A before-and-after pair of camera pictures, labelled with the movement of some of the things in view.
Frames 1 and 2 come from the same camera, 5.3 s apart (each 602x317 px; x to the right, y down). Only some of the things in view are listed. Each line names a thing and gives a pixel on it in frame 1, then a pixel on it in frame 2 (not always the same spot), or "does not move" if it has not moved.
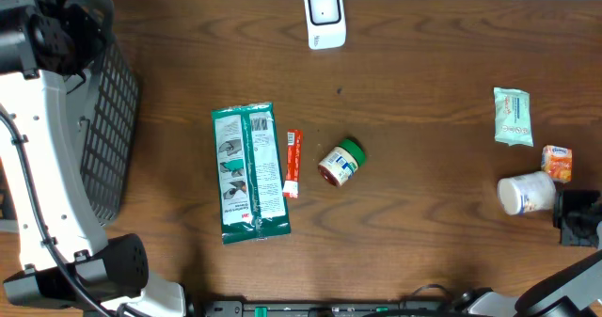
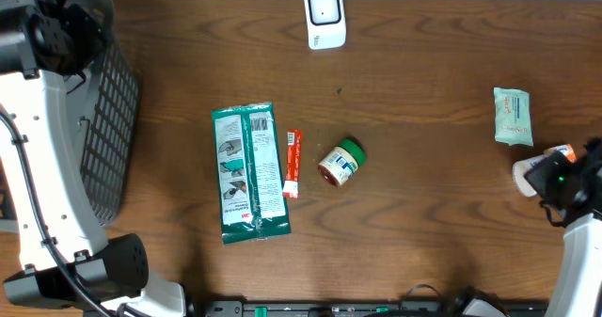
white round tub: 527,193 -> 520,182
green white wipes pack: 513,117 does not move
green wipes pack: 252,189 does not move
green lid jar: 340,165 does not move
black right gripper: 566,199 -> 540,176
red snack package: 294,142 does not move
